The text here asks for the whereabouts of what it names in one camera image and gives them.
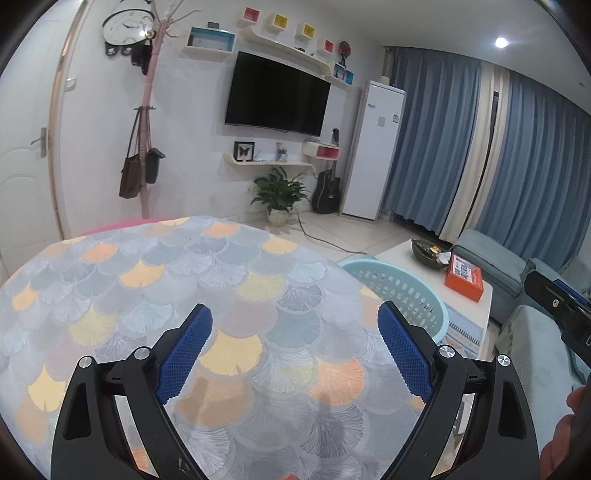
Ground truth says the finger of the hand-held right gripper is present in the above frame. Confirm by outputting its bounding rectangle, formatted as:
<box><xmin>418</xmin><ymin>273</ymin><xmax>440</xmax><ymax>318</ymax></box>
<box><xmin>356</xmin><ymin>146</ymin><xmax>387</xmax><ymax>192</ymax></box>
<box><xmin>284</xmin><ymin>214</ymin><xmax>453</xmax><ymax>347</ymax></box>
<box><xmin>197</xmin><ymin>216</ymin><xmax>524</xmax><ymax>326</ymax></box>
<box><xmin>524</xmin><ymin>271</ymin><xmax>591</xmax><ymax>333</ymax></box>
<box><xmin>554</xmin><ymin>279</ymin><xmax>591</xmax><ymax>315</ymax></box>

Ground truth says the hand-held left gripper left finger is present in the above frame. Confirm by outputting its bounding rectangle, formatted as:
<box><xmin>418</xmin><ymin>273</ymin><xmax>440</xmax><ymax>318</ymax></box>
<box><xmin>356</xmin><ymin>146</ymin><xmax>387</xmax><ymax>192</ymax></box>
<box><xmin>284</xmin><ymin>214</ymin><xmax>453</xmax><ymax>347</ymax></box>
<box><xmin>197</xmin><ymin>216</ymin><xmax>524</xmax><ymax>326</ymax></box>
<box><xmin>50</xmin><ymin>303</ymin><xmax>214</xmax><ymax>480</ymax></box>

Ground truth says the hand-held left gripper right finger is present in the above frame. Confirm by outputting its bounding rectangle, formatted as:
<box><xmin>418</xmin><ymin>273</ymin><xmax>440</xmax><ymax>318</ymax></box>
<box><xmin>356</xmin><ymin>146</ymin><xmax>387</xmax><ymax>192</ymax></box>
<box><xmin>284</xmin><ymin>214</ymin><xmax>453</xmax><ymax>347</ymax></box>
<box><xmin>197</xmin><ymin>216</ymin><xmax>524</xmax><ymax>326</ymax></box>
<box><xmin>377</xmin><ymin>301</ymin><xmax>541</xmax><ymax>480</ymax></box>

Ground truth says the light teal plastic basket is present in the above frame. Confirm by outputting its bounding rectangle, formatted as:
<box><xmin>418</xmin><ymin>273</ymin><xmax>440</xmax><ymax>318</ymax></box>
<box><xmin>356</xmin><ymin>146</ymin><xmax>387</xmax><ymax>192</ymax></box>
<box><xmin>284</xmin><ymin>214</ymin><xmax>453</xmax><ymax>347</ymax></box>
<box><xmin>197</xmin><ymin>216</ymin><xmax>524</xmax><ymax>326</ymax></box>
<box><xmin>336</xmin><ymin>258</ymin><xmax>448</xmax><ymax>344</ymax></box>

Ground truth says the black shoulder bag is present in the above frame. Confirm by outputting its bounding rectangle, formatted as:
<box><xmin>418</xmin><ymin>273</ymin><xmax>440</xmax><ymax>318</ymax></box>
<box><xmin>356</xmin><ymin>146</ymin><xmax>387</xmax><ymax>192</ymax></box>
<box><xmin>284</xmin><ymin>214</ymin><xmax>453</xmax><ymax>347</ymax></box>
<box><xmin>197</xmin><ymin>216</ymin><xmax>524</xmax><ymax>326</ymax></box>
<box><xmin>144</xmin><ymin>108</ymin><xmax>165</xmax><ymax>184</ymax></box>

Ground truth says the brown shoulder bag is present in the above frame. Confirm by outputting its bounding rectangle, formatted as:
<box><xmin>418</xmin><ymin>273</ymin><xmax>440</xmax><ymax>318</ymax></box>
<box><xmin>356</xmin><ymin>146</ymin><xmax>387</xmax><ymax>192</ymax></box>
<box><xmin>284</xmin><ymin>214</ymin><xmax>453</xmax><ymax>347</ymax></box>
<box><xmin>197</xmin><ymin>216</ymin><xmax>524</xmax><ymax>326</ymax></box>
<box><xmin>119</xmin><ymin>108</ymin><xmax>148</xmax><ymax>200</ymax></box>

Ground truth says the person's right hand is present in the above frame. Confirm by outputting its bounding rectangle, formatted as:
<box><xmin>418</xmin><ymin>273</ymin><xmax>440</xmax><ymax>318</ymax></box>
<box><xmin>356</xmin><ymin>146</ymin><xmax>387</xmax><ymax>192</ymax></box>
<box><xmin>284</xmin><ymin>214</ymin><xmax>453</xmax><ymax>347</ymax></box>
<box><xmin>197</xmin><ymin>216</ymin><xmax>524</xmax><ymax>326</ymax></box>
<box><xmin>540</xmin><ymin>386</ymin><xmax>590</xmax><ymax>480</ymax></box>

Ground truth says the grey blue sofa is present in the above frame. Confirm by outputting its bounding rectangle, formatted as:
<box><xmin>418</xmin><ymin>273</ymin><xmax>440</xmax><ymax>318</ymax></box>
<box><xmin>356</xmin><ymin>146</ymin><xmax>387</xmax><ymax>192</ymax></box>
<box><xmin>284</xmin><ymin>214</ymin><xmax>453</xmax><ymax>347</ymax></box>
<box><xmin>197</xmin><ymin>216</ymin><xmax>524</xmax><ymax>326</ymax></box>
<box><xmin>450</xmin><ymin>228</ymin><xmax>591</xmax><ymax>402</ymax></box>

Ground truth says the white coffee table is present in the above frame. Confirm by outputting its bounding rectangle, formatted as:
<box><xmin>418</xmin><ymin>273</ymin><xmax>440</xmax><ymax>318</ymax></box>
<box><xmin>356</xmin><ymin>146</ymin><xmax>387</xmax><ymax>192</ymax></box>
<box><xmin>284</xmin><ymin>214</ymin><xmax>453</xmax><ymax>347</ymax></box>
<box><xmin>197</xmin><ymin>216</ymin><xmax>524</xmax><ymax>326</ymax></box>
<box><xmin>374</xmin><ymin>239</ymin><xmax>495</xmax><ymax>347</ymax></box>

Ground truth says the fan-patterned tablecloth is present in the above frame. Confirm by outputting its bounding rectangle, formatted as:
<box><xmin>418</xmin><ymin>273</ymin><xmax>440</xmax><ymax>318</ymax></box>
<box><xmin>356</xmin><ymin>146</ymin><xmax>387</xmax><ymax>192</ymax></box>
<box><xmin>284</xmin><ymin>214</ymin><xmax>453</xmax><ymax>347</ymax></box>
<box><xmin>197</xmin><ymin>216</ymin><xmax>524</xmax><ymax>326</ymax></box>
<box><xmin>0</xmin><ymin>216</ymin><xmax>444</xmax><ymax>480</ymax></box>

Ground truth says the orange cardboard box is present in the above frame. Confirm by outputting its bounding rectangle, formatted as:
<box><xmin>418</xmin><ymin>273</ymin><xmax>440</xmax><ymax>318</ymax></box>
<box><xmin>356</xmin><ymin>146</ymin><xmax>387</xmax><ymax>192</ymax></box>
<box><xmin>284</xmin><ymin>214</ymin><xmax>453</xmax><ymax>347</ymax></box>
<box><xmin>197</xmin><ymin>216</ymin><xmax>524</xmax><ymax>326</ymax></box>
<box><xmin>444</xmin><ymin>253</ymin><xmax>485</xmax><ymax>303</ymax></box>

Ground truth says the dark bowl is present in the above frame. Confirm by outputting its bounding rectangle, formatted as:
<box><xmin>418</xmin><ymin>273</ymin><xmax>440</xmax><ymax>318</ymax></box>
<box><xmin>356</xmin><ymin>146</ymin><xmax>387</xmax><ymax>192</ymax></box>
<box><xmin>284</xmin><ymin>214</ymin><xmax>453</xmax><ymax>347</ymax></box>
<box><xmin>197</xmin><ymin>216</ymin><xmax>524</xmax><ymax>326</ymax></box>
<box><xmin>411</xmin><ymin>239</ymin><xmax>452</xmax><ymax>270</ymax></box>

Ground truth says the blue curtain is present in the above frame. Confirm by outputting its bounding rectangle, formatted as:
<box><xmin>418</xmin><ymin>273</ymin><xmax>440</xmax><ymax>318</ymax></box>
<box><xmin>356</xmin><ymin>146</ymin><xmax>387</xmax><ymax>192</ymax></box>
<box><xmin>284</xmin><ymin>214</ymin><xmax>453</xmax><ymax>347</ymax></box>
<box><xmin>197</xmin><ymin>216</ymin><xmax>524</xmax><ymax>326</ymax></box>
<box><xmin>475</xmin><ymin>69</ymin><xmax>591</xmax><ymax>278</ymax></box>
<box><xmin>381</xmin><ymin>46</ymin><xmax>483</xmax><ymax>232</ymax></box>

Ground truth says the cream sheer curtain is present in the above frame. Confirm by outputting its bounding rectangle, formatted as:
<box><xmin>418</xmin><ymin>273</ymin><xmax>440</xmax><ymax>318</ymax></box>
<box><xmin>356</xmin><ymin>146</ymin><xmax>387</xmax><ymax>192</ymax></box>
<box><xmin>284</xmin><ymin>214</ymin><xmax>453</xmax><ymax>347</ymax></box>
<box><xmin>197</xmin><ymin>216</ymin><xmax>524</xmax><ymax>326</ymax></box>
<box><xmin>438</xmin><ymin>62</ymin><xmax>509</xmax><ymax>245</ymax></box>

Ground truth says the black acoustic guitar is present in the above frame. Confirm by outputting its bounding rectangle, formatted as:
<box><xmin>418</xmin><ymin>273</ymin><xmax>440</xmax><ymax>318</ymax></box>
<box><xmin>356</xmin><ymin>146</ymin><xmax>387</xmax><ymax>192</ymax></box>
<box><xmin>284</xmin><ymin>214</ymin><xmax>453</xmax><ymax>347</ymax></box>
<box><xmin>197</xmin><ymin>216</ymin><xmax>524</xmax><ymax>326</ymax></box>
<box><xmin>311</xmin><ymin>128</ymin><xmax>342</xmax><ymax>214</ymax></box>

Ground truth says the potted green plant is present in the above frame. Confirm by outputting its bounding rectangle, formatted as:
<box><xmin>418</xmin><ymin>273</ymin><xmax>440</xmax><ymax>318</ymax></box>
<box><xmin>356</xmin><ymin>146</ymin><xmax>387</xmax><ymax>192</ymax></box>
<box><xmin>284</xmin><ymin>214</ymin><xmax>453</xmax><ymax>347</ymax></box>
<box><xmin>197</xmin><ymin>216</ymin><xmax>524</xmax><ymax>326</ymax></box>
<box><xmin>250</xmin><ymin>167</ymin><xmax>309</xmax><ymax>226</ymax></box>

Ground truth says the white standing air conditioner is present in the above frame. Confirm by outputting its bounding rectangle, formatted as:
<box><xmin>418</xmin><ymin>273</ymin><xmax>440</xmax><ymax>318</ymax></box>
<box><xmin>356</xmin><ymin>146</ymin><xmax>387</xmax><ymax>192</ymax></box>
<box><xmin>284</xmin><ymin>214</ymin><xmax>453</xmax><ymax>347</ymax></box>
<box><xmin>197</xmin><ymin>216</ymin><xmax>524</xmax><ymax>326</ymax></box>
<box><xmin>339</xmin><ymin>79</ymin><xmax>407</xmax><ymax>223</ymax></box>

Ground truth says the pink coat rack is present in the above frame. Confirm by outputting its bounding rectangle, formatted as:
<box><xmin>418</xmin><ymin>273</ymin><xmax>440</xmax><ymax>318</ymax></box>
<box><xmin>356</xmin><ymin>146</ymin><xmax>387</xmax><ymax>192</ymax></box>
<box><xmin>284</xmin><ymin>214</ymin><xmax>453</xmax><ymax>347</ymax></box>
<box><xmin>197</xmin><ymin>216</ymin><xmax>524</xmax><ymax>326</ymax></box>
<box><xmin>134</xmin><ymin>0</ymin><xmax>181</xmax><ymax>220</ymax></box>

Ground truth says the white door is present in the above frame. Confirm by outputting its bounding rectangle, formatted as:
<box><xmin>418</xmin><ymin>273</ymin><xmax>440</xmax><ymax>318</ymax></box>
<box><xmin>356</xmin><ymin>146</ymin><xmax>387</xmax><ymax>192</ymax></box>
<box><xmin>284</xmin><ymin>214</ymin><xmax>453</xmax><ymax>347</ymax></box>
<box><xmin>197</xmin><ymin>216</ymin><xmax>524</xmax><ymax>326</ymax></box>
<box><xmin>0</xmin><ymin>69</ymin><xmax>60</xmax><ymax>278</ymax></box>

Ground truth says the dark hanging cloth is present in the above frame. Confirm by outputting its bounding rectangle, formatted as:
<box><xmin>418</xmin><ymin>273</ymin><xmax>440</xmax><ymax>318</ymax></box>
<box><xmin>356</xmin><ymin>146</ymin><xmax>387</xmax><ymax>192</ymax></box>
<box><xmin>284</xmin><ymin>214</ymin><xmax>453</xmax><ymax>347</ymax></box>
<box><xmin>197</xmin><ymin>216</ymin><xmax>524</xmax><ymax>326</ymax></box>
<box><xmin>130</xmin><ymin>39</ymin><xmax>153</xmax><ymax>75</ymax></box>

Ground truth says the long curved white shelf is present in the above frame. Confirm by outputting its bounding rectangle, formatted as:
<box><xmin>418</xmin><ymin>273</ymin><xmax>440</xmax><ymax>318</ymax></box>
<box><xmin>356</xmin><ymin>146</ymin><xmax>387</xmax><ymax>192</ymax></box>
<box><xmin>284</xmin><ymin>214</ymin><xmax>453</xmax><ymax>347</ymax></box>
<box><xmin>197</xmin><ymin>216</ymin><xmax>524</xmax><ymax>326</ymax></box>
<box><xmin>238</xmin><ymin>25</ymin><xmax>354</xmax><ymax>90</ymax></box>

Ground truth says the black floor cable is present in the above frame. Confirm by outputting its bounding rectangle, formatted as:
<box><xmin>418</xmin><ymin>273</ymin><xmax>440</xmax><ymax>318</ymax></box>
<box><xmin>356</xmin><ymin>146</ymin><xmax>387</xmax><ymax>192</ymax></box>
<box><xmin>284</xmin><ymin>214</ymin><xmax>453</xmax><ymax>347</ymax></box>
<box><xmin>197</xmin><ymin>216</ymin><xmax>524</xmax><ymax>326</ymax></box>
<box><xmin>293</xmin><ymin>210</ymin><xmax>370</xmax><ymax>256</ymax></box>

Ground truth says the white curved wall shelf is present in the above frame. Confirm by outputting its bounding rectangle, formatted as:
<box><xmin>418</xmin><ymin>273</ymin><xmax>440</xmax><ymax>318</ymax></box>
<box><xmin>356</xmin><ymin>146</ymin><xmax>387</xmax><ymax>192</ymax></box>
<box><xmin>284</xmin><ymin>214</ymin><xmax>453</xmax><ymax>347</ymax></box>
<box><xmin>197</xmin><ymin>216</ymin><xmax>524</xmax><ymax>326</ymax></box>
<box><xmin>222</xmin><ymin>152</ymin><xmax>317</xmax><ymax>172</ymax></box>

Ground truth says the red and white wall box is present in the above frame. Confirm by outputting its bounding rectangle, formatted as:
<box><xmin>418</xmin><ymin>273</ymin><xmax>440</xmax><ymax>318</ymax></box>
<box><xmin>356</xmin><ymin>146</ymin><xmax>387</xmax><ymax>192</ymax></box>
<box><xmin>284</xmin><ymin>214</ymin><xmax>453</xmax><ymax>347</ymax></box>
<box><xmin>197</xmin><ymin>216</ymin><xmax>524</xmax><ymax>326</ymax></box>
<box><xmin>302</xmin><ymin>141</ymin><xmax>341</xmax><ymax>162</ymax></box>

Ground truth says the wooden door frame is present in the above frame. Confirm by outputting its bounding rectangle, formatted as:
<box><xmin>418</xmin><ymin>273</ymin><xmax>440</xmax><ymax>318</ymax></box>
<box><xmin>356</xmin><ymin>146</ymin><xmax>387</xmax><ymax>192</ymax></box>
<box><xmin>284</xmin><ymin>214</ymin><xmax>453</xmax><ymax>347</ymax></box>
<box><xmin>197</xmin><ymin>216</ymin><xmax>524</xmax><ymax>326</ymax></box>
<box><xmin>46</xmin><ymin>9</ymin><xmax>93</xmax><ymax>241</ymax></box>

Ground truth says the black wall television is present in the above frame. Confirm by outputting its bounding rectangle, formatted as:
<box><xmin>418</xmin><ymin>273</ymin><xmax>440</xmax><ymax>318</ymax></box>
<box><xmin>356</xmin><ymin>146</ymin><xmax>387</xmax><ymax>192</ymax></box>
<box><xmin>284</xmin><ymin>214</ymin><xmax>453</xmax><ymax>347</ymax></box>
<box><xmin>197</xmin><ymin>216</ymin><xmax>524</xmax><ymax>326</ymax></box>
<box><xmin>225</xmin><ymin>51</ymin><xmax>332</xmax><ymax>137</ymax></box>

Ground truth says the blue-edged wall box shelf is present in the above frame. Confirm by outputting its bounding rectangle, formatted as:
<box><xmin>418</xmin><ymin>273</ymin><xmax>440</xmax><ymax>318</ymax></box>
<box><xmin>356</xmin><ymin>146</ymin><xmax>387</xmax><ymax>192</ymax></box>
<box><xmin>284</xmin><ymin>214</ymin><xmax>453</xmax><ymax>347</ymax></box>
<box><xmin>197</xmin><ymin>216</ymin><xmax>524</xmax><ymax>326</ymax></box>
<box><xmin>182</xmin><ymin>27</ymin><xmax>238</xmax><ymax>58</ymax></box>

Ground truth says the round wall clock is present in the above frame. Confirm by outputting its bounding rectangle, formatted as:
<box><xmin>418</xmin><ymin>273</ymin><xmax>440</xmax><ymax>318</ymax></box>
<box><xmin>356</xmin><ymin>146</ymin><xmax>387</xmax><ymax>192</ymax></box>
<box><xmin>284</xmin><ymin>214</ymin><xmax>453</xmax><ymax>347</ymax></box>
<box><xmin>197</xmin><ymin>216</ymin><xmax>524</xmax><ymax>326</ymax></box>
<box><xmin>102</xmin><ymin>0</ymin><xmax>154</xmax><ymax>56</ymax></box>

